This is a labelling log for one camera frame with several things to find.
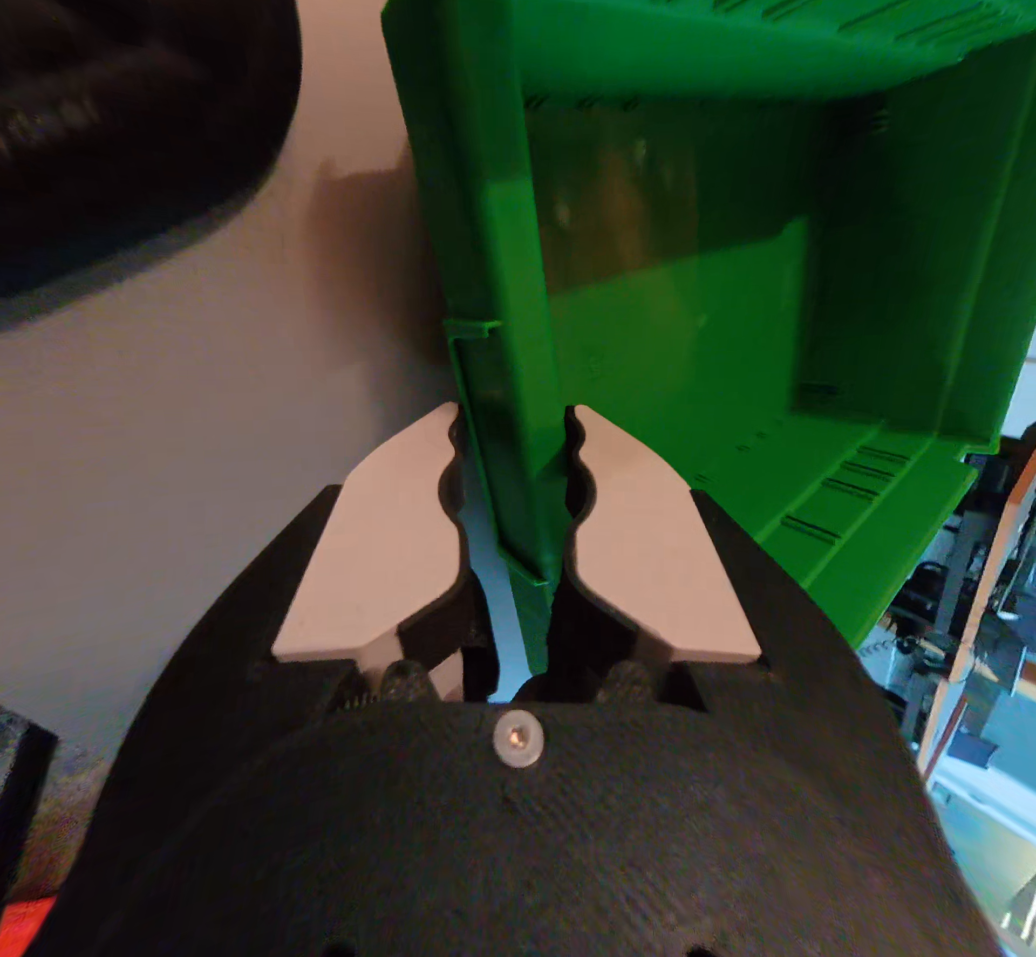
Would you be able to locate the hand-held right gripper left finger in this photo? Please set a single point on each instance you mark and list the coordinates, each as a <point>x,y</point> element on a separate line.
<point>372,560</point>

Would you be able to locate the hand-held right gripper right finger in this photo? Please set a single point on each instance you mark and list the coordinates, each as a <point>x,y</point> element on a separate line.
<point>655,560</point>

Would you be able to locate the green plastic bin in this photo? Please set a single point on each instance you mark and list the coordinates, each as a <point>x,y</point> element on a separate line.
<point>688,366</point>

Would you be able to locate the wooden top desk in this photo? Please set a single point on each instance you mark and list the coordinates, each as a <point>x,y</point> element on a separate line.
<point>994,585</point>

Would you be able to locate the black mesh chair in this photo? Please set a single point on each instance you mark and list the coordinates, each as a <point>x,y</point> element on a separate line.
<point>121,83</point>

